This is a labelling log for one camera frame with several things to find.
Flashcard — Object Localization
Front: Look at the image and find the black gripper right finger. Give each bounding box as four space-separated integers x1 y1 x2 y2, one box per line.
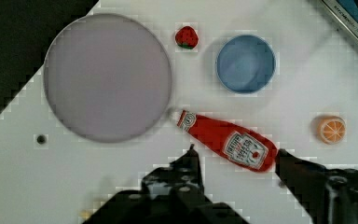
275 149 358 224

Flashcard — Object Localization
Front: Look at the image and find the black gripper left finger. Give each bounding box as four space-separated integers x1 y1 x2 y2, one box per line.
83 147 249 224

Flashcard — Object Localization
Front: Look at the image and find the red plush ketchup bottle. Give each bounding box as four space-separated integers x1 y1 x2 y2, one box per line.
172 110 278 173

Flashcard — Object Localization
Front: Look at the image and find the orange slice toy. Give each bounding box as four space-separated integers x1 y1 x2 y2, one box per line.
312 115 347 145

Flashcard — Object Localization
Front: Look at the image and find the grey round plate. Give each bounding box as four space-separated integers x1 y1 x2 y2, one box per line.
43 14 172 143

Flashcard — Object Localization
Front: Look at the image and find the blue round bowl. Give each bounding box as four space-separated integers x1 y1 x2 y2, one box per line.
215 35 276 94

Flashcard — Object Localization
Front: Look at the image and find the small red plush strawberry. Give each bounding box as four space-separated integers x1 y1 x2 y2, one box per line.
174 26 199 49

